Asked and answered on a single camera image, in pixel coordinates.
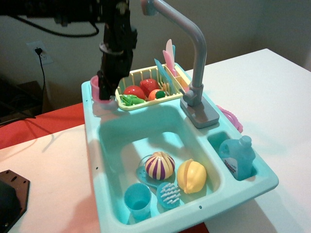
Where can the grey toy faucet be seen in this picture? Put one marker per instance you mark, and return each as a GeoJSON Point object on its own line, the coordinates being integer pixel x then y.
{"type": "Point", "coordinates": [196, 107]}

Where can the turquoise toy sink unit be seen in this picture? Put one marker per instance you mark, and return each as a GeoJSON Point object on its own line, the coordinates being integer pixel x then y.
{"type": "Point", "coordinates": [119, 141]}

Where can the white wall outlet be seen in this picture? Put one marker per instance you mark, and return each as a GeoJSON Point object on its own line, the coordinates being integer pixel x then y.
{"type": "Point", "coordinates": [40, 52]}

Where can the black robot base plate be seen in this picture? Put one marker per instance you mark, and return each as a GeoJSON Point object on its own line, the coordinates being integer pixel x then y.
{"type": "Point", "coordinates": [14, 194]}

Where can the orange toy fruit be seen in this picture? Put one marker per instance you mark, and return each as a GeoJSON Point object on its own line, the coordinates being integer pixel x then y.
{"type": "Point", "coordinates": [156, 94]}

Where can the pink toy knife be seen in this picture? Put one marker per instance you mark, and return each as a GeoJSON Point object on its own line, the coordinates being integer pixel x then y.
{"type": "Point", "coordinates": [168, 56]}

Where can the purple striped toy onion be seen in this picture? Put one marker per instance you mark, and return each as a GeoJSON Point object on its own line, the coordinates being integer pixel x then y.
{"type": "Point", "coordinates": [160, 165]}

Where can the pink toy pot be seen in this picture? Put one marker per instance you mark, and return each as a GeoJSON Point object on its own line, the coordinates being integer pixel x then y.
{"type": "Point", "coordinates": [232, 118]}

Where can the blue dish brush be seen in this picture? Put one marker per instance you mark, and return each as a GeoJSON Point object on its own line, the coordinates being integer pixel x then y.
{"type": "Point", "coordinates": [167, 194]}

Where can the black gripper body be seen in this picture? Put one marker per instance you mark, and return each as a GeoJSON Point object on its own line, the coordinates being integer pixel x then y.
{"type": "Point", "coordinates": [115, 65]}

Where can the red toy strawberry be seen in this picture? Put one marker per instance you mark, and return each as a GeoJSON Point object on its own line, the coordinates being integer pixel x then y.
{"type": "Point", "coordinates": [148, 86]}

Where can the pink plastic cup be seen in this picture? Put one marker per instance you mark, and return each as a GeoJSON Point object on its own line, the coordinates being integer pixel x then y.
{"type": "Point", "coordinates": [97, 102]}

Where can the yellow toy lemon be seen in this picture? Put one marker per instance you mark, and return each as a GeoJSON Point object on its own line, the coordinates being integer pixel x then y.
{"type": "Point", "coordinates": [191, 176]}

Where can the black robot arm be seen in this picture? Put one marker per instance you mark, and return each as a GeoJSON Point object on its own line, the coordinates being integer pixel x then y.
{"type": "Point", "coordinates": [119, 40]}

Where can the blue toy plate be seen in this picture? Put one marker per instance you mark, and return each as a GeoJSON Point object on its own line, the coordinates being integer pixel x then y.
{"type": "Point", "coordinates": [164, 74]}

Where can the blue plastic cup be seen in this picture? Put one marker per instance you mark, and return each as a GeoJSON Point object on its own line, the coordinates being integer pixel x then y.
{"type": "Point", "coordinates": [137, 199]}

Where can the yellow dish drying rack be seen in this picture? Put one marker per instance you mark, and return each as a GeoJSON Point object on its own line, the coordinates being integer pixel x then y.
{"type": "Point", "coordinates": [180, 82]}

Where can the blue toy detergent bottle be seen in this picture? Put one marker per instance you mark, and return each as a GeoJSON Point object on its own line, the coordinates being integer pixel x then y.
{"type": "Point", "coordinates": [238, 156]}

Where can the red toy tomato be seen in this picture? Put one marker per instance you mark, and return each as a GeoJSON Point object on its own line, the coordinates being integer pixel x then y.
{"type": "Point", "coordinates": [134, 90]}

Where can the red cloth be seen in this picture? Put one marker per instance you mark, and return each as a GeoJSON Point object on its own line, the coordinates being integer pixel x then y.
{"type": "Point", "coordinates": [44, 124]}

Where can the green toy vegetable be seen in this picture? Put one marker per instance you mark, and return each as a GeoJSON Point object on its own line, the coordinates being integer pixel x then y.
{"type": "Point", "coordinates": [130, 100]}

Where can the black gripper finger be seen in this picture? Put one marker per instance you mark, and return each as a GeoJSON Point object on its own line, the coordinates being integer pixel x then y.
{"type": "Point", "coordinates": [107, 88]}

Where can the teal toy utensil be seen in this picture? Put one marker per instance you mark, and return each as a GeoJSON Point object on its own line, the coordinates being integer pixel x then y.
{"type": "Point", "coordinates": [173, 48]}

